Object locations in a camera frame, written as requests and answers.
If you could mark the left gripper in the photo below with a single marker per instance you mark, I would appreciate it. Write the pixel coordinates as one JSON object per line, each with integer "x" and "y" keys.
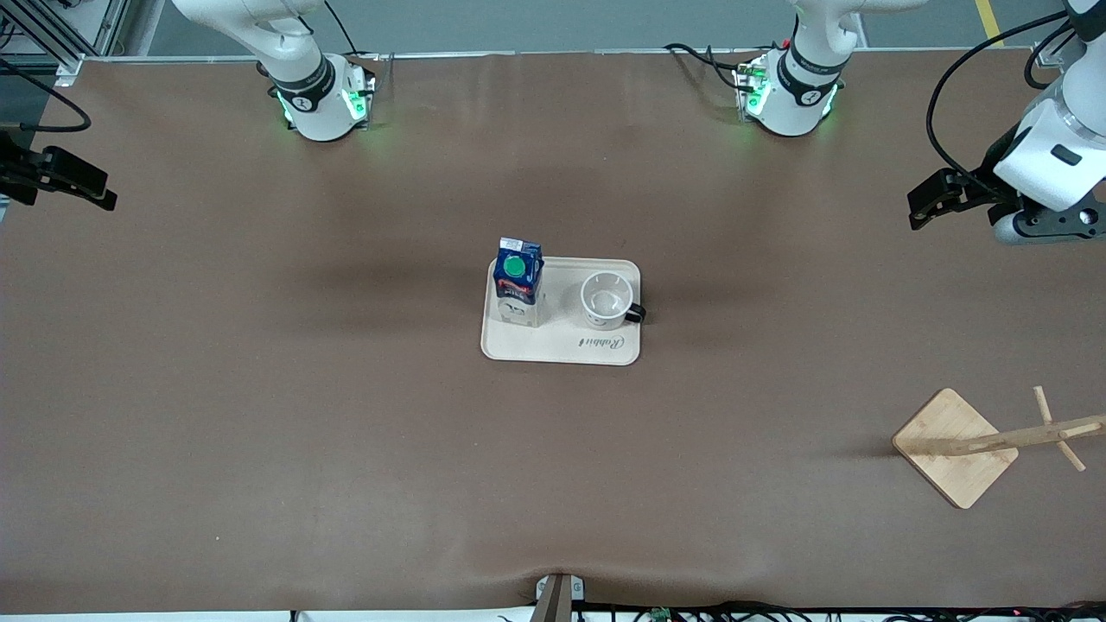
{"x": 984, "y": 185}

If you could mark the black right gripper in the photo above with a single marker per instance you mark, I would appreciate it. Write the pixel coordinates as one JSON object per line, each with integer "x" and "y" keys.
{"x": 19, "y": 169}

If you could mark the white smiley face mug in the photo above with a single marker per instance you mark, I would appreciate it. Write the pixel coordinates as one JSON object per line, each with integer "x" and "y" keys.
{"x": 605, "y": 298}

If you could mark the blue white milk carton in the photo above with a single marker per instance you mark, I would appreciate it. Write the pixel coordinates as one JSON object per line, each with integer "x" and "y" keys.
{"x": 517, "y": 285}

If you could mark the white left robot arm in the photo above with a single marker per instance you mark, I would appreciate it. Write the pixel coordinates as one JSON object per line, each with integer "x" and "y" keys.
{"x": 791, "y": 108}

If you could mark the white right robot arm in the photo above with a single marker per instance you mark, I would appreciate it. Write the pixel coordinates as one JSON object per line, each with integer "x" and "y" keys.
{"x": 315, "y": 112}

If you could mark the beige rabbit print tray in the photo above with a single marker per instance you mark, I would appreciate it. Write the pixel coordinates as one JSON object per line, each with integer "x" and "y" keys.
{"x": 570, "y": 345}

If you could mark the wooden mug stand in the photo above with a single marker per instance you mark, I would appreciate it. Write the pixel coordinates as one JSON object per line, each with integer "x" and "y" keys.
{"x": 946, "y": 449}

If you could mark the brown table cover sheet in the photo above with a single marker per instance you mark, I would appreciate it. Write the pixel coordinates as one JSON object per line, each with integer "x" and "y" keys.
{"x": 553, "y": 475}

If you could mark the aluminium frame profile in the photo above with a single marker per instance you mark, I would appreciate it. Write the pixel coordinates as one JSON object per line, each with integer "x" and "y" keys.
{"x": 1047, "y": 56}
{"x": 47, "y": 34}

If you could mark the metal table clamp bracket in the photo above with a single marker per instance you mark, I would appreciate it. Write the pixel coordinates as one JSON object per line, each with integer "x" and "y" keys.
{"x": 559, "y": 598}

